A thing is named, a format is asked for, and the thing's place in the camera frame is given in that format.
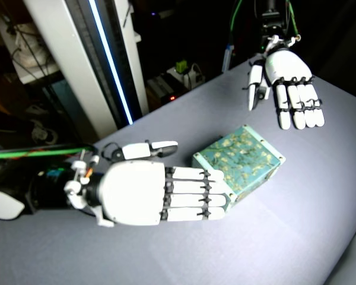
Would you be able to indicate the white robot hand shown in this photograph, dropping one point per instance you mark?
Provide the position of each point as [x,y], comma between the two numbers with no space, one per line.
[133,193]
[287,66]

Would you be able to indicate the teal floral wooden box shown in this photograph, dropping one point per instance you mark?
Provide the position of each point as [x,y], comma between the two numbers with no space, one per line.
[243,154]

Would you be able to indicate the white power adapter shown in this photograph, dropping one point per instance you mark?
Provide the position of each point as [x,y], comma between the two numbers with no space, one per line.
[193,75]

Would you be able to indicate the green plug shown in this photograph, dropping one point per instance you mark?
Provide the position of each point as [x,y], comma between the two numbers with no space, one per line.
[181,66]

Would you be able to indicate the black device with red light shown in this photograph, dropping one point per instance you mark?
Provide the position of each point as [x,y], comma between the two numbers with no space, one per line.
[163,90]

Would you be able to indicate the grey table cloth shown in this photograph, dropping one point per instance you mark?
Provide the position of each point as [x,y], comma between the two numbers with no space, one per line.
[255,243]

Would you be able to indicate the white column with blue light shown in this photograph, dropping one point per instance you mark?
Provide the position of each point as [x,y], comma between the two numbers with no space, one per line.
[65,59]

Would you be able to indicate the white cluttered shelf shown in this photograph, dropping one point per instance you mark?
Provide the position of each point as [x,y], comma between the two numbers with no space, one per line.
[29,56]

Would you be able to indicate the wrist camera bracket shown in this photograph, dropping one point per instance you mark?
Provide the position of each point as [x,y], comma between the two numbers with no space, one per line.
[104,221]

